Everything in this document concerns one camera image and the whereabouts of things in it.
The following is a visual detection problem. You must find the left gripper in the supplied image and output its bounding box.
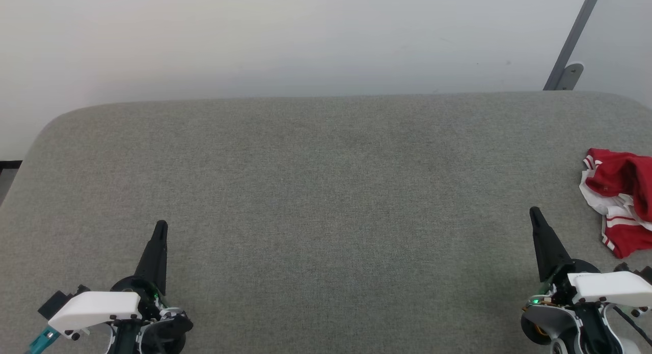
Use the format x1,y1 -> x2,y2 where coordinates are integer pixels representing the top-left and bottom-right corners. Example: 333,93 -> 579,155
110,220 -> 194,354

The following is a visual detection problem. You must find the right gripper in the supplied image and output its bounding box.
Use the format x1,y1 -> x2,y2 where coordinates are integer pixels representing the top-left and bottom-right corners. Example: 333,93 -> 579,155
521,206 -> 619,354

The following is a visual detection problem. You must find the red white basketball jersey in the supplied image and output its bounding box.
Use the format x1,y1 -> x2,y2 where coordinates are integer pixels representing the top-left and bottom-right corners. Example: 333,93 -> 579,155
579,148 -> 652,259

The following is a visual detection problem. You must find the black framed grey panel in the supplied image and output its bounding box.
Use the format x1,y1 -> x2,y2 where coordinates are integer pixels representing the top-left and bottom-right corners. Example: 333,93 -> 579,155
0,160 -> 23,204

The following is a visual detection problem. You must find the grey round pole mounting plate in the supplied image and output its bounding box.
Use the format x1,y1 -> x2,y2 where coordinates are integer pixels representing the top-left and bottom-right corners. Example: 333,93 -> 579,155
554,62 -> 585,91

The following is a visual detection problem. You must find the grey fabric sofa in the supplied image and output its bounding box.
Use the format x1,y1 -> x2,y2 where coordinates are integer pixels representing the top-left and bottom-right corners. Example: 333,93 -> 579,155
0,91 -> 652,354

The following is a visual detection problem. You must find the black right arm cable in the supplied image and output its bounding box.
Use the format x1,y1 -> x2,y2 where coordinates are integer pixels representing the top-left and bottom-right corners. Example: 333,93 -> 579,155
611,306 -> 652,344

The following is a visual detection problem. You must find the teal left cable connector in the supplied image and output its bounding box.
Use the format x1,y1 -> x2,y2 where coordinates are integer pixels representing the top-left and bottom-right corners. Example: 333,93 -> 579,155
26,326 -> 62,354

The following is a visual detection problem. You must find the grey metal bracket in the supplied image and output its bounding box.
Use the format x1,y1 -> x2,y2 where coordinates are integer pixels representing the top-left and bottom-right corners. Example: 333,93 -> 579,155
543,0 -> 605,91

